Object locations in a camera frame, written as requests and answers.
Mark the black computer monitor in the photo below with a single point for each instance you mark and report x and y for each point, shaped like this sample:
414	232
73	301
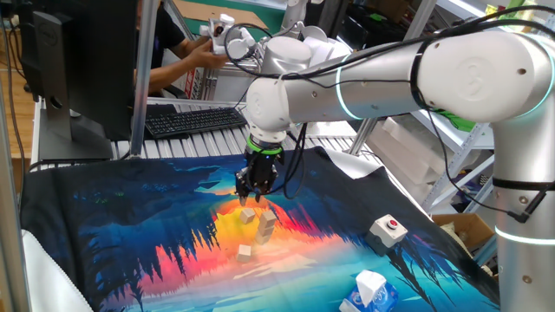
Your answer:
95	65

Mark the green plastic item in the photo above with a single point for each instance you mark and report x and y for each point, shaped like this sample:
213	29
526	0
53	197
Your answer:
459	122

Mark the aluminium frame post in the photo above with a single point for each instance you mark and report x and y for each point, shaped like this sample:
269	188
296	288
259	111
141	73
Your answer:
145	78
8	225

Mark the red white printed box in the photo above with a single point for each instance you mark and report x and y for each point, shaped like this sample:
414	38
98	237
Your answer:
191	84

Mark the white steel shelf rack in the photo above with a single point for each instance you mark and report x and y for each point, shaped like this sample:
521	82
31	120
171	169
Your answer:
451	173

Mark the black case on shelf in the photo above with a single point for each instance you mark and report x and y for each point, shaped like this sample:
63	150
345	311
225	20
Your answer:
368	24

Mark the white emergency stop button box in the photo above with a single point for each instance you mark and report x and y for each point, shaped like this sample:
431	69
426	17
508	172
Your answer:
381	236

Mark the sunset forest printed cloth mat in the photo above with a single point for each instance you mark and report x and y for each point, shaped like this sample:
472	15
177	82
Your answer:
152	216

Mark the white handheld control device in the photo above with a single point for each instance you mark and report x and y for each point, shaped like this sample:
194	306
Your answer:
225	39

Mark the white foam packing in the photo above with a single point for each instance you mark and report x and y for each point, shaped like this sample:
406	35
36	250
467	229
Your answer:
403	151

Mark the person's bare forearm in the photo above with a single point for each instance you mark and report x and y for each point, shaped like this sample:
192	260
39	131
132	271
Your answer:
169	73

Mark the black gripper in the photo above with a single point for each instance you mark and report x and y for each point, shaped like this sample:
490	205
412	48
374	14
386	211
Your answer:
262	167

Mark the black keyboard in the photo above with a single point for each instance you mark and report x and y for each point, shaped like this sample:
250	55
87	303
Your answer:
195	122

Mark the light wooden cube block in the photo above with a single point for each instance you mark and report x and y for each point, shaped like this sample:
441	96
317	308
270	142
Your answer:
244	253
265	231
267	219
247	216
261	239

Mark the brown cardboard box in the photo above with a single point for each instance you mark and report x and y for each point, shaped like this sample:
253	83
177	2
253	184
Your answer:
468	225

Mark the person's black shirt torso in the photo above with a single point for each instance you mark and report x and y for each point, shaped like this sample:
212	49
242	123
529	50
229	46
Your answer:
167	32

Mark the person's bare hand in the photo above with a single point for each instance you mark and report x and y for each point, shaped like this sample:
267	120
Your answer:
204	54

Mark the blue white tissue pack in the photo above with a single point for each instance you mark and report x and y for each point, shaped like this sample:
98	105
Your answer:
377	299

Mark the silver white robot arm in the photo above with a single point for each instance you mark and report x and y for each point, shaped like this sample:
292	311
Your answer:
390	91

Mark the white round plastic parts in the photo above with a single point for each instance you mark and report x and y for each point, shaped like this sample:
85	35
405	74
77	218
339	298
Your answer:
325	43

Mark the flat brown cardboard sheet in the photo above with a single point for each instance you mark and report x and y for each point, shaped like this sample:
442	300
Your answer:
217	13

